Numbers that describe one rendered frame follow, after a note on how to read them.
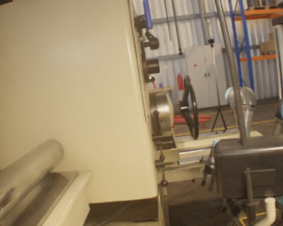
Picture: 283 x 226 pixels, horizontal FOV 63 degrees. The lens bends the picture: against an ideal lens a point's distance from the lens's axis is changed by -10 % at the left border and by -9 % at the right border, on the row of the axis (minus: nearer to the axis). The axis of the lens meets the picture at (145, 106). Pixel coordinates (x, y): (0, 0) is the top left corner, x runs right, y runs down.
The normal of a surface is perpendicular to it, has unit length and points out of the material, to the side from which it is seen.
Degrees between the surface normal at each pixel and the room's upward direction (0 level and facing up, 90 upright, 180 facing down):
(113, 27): 90
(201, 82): 90
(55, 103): 90
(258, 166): 109
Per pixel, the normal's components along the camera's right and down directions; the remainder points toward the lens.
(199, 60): -0.04, 0.14
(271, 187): -0.22, 0.49
